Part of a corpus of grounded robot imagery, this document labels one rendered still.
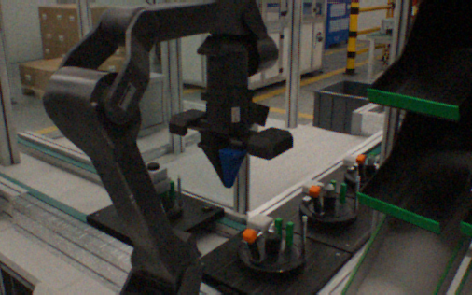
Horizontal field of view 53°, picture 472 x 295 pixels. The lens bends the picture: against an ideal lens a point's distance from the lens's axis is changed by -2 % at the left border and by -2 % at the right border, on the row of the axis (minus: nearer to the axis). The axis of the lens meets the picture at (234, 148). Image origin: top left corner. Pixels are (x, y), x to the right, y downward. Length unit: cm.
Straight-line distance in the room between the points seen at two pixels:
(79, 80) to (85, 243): 73
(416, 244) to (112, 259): 61
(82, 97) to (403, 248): 59
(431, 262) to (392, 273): 6
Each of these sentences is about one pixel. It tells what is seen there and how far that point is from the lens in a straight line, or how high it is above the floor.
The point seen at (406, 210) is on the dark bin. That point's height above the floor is 121.
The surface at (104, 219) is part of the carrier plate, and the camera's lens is 118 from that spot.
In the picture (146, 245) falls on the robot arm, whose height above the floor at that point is 123.
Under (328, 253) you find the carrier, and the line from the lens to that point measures 104.
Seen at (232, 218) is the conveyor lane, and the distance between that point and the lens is 120.
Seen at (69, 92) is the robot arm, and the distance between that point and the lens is 45.
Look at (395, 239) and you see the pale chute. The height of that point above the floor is 110.
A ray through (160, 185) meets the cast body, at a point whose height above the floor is 105.
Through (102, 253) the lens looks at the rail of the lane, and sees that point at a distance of 109.
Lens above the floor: 152
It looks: 20 degrees down
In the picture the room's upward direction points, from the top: straight up
